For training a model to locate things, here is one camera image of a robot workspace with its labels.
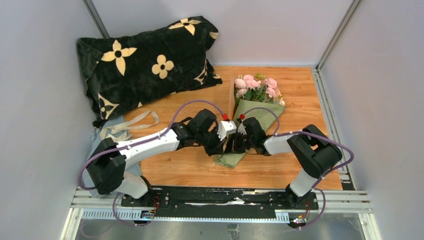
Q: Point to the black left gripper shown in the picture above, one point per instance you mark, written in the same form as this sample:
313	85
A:
218	148

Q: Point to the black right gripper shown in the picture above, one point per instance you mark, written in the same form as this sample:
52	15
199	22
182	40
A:
233	146

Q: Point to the green and peach wrapping paper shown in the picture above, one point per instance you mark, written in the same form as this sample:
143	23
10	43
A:
266	113

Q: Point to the pink fake flower stem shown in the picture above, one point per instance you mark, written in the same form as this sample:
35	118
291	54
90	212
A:
255	89
240	88
272	92

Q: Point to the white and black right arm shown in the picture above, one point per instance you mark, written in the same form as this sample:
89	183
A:
315	152

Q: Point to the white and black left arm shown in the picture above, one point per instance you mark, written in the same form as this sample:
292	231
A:
109	170

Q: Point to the black floral pillow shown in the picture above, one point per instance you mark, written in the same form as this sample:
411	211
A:
124	73

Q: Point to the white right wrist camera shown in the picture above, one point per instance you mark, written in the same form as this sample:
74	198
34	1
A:
241	129

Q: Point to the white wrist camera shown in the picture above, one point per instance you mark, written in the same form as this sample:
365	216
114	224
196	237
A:
241	129
226	128

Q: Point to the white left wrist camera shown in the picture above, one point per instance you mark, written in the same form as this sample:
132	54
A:
226	128

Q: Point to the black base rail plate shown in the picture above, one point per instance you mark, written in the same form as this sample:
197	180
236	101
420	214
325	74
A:
218	203

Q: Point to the aluminium frame rail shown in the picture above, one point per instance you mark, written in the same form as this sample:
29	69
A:
342	215

